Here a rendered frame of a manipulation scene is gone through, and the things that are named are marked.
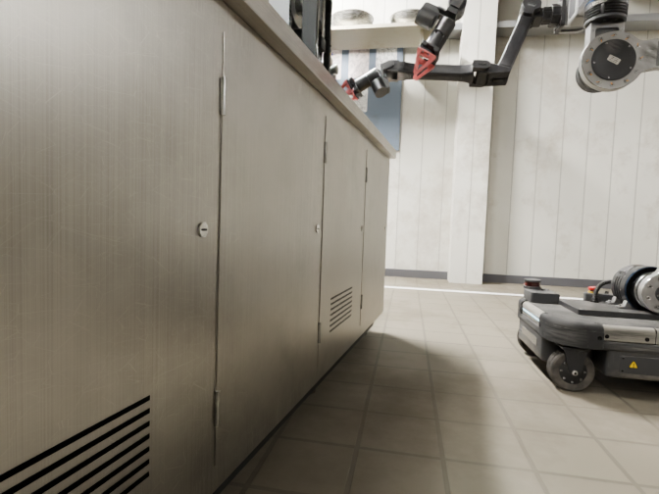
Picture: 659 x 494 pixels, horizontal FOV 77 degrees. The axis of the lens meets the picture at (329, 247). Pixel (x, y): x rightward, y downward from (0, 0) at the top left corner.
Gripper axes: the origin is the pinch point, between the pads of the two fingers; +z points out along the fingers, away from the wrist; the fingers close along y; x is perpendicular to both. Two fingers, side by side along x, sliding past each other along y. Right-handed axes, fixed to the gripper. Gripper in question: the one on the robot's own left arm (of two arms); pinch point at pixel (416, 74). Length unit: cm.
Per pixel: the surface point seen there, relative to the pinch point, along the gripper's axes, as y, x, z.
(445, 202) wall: -294, 44, 5
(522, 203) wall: -294, 107, -32
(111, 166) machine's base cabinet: 108, -4, 55
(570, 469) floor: 47, 85, 72
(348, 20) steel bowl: -229, -116, -83
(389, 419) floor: 33, 49, 93
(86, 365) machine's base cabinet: 111, 5, 73
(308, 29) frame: 10.9, -36.4, 7.3
